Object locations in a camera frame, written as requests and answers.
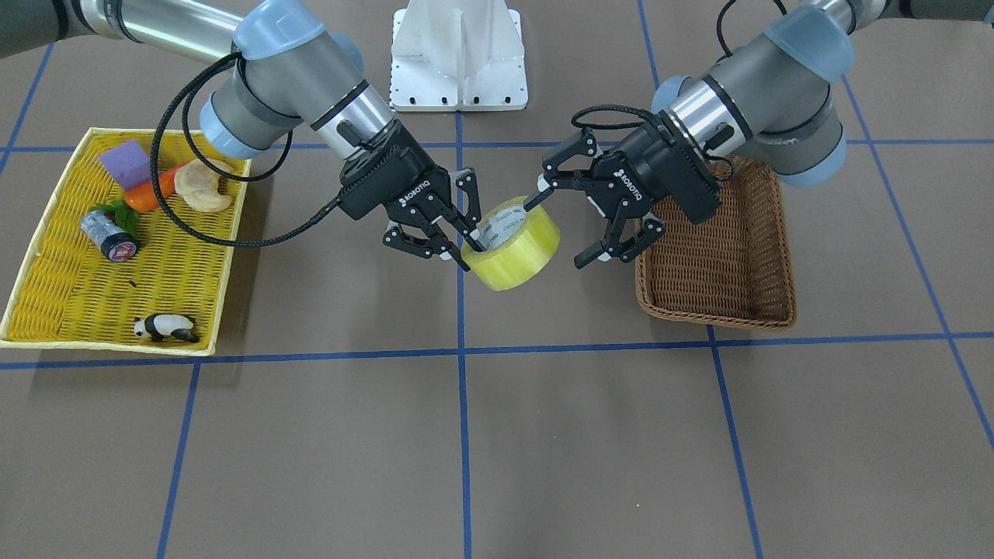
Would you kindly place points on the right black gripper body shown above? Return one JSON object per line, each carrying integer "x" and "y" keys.
{"x": 420, "y": 197}

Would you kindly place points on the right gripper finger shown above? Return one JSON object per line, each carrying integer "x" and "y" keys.
{"x": 465, "y": 221}
{"x": 435, "y": 242}

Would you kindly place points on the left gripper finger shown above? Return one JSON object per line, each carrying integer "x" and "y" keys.
{"x": 612, "y": 246}
{"x": 581, "y": 144}

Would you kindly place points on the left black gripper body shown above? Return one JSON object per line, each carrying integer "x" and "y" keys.
{"x": 638, "y": 165}

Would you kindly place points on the yellow tape roll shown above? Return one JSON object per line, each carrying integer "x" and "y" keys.
{"x": 517, "y": 244}

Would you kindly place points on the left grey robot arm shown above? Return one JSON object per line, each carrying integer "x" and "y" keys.
{"x": 769, "y": 100}

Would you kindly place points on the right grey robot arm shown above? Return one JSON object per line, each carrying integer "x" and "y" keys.
{"x": 288, "y": 70}

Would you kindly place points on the brown wicker basket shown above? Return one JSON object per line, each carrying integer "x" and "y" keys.
{"x": 734, "y": 270}

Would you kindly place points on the yellow woven basket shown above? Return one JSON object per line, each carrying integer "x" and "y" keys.
{"x": 67, "y": 295}

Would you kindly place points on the toy croissant bread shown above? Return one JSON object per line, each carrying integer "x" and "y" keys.
{"x": 199, "y": 185}

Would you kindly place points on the orange toy carrot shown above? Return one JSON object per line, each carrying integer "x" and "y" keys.
{"x": 125, "y": 213}

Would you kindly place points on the toy panda figure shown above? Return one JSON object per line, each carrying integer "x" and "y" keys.
{"x": 159, "y": 327}

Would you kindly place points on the purple foam block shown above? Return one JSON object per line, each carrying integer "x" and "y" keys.
{"x": 128, "y": 164}

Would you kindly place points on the small silver can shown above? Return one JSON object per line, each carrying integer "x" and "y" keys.
{"x": 114, "y": 243}

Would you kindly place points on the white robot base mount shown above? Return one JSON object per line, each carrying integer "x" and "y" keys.
{"x": 457, "y": 56}

